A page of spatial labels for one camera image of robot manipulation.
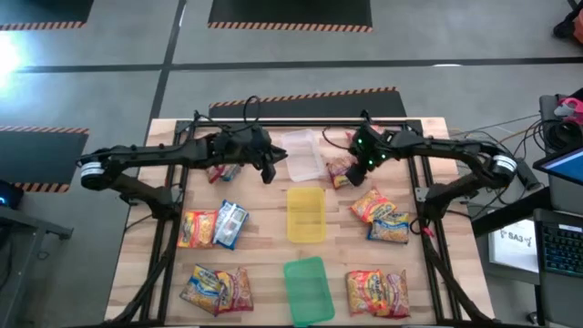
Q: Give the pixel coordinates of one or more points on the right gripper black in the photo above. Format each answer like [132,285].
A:
[371,150]

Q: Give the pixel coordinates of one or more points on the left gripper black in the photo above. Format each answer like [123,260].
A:
[257,143]

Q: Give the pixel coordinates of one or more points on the blue Maruchan ramen packet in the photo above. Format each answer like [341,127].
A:
[391,228]
[231,224]
[200,289]
[232,172]

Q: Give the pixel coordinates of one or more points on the yellow plastic container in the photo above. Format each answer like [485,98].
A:
[306,215]

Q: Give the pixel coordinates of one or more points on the green plastic container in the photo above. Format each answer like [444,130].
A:
[309,291]

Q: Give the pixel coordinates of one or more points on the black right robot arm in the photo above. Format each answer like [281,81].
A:
[446,146]

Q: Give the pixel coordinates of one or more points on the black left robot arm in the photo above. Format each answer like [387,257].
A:
[150,152]

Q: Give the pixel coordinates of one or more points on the clear plastic container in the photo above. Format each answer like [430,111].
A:
[303,155]

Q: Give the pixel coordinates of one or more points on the black hazard-striped floor mat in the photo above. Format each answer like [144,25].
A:
[309,108]
[291,11]
[41,159]
[45,11]

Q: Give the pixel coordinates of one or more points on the black cylindrical adapter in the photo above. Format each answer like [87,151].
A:
[528,175]

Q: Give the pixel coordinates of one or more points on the white SA3 label sheet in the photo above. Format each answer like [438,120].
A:
[514,248]

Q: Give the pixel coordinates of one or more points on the pink and white headset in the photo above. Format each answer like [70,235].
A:
[569,109]

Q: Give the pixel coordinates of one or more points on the dark grey side desk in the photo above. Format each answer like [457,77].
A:
[560,300]

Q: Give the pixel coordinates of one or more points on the grey metal side table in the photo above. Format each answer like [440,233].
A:
[45,228]

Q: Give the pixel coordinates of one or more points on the black device with blue light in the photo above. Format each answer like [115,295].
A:
[9,196]

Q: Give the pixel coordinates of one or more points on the black metal table frame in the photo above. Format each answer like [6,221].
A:
[319,123]

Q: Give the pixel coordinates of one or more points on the black mounting bracket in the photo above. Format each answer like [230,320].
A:
[127,199]

